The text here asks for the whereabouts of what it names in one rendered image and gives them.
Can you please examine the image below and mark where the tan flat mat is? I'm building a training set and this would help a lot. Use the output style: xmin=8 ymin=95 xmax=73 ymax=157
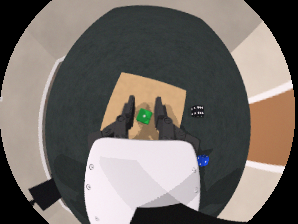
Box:
xmin=100 ymin=72 xmax=186 ymax=140

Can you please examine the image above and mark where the green die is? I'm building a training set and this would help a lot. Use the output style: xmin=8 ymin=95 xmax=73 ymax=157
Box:
xmin=136 ymin=108 xmax=152 ymax=124

